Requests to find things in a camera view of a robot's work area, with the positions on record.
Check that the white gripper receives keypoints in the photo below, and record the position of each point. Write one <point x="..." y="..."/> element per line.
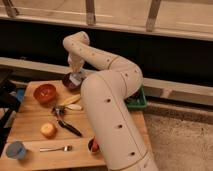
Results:
<point x="75" y="62"/>

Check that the grey blue towel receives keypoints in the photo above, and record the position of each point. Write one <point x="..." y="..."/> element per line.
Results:
<point x="76" y="77"/>

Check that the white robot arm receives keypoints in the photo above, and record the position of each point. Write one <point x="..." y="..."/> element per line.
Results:
<point x="103" y="93"/>

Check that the purple bowl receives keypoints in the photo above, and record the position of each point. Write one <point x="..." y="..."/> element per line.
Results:
<point x="68" y="84"/>

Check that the orange bowl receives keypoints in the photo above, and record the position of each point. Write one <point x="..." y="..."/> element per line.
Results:
<point x="45" y="93"/>

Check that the banana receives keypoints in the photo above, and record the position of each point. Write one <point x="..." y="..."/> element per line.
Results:
<point x="71" y="100"/>

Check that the wooden knife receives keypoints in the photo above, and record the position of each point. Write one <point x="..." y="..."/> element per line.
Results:
<point x="75" y="107"/>

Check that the yellow apple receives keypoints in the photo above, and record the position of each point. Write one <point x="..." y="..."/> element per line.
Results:
<point x="48" y="130"/>

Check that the green plastic tray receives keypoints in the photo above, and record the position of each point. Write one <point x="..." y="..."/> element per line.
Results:
<point x="137" y="101"/>

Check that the black chair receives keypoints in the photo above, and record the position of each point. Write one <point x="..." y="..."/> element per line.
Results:
<point x="6" y="101"/>

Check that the small dark cup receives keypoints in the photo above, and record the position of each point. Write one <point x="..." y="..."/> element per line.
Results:
<point x="90" y="147"/>

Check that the metal spoon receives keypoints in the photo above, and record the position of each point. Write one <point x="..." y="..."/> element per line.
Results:
<point x="64" y="148"/>

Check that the orange carrot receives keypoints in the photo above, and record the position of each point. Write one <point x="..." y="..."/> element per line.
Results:
<point x="95" y="146"/>

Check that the blue cup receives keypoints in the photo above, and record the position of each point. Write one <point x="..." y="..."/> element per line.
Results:
<point x="16" y="150"/>

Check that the black handled can opener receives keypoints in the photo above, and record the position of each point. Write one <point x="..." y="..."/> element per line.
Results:
<point x="59" y="111"/>

